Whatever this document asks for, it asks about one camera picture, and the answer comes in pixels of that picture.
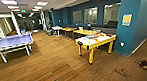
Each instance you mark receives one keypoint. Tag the small black object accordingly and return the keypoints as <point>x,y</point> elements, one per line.
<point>80,43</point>

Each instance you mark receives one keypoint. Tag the long wooden table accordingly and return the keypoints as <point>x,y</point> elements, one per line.
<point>85,32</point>
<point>69,29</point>

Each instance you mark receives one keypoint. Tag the yellow leg game table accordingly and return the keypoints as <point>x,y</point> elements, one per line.
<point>94,42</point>

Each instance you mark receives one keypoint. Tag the small white table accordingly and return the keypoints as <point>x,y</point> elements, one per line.
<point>57,28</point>

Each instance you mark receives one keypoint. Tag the dark round waste bin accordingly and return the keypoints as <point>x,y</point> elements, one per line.
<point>49,32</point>

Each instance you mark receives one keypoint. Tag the dark grey sofa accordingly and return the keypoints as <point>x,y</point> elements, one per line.
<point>105,27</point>

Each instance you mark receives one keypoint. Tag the green exit sign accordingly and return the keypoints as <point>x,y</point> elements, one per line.
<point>23,11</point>

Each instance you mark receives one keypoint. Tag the blue ping pong table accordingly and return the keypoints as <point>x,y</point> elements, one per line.
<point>9,41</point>

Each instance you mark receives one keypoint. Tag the white wall outlet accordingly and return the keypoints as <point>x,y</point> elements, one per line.
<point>122,43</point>

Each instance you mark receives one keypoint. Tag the yellow wall notice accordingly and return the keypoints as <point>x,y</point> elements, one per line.
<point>127,20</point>

